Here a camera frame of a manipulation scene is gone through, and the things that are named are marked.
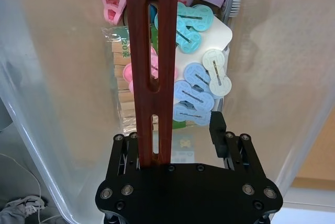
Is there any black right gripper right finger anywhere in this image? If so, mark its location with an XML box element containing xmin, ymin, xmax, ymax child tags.
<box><xmin>209</xmin><ymin>111</ymin><xmax>268</xmax><ymax>181</ymax></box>

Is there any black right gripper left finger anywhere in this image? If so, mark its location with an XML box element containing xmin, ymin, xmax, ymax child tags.
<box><xmin>103</xmin><ymin>131</ymin><xmax>142</xmax><ymax>183</ymax></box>

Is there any dark red slotted wooden spatula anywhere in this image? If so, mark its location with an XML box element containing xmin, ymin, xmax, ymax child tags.
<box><xmin>124</xmin><ymin>0</ymin><xmax>181</xmax><ymax>169</ymax></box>

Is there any small printed card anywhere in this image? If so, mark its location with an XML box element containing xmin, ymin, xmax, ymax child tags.
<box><xmin>171</xmin><ymin>134</ymin><xmax>196</xmax><ymax>164</ymax></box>

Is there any blue plastic clip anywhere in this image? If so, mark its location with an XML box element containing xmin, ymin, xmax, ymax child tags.
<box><xmin>172</xmin><ymin>79</ymin><xmax>216</xmax><ymax>114</ymax></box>
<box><xmin>183</xmin><ymin>63</ymin><xmax>211</xmax><ymax>88</ymax></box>
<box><xmin>172</xmin><ymin>102</ymin><xmax>212</xmax><ymax>127</ymax></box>

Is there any bag of wooden clothespins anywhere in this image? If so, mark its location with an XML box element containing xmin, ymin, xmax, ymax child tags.
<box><xmin>101</xmin><ymin>24</ymin><xmax>159</xmax><ymax>133</ymax></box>

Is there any white plastic clip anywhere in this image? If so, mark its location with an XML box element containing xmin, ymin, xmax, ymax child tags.
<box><xmin>202</xmin><ymin>48</ymin><xmax>233</xmax><ymax>96</ymax></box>

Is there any pink plastic clip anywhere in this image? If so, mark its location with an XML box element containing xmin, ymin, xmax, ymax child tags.
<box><xmin>122</xmin><ymin>63</ymin><xmax>136</xmax><ymax>92</ymax></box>
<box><xmin>149</xmin><ymin>47</ymin><xmax>159</xmax><ymax>80</ymax></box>

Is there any clear plastic storage bin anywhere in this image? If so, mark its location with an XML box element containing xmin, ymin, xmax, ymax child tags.
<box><xmin>0</xmin><ymin>0</ymin><xmax>335</xmax><ymax>224</ymax></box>

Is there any grey crumpled cloth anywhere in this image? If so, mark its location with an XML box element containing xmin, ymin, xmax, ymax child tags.
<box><xmin>5</xmin><ymin>194</ymin><xmax>48</xmax><ymax>222</ymax></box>

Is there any teal plastic clip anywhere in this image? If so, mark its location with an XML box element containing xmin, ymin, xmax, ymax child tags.
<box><xmin>174</xmin><ymin>26</ymin><xmax>203</xmax><ymax>54</ymax></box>
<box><xmin>149</xmin><ymin>5</ymin><xmax>159</xmax><ymax>31</ymax></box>
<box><xmin>177</xmin><ymin>5</ymin><xmax>214</xmax><ymax>32</ymax></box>

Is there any thin white cable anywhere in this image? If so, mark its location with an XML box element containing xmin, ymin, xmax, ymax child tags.
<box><xmin>0</xmin><ymin>153</ymin><xmax>44</xmax><ymax>223</ymax></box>

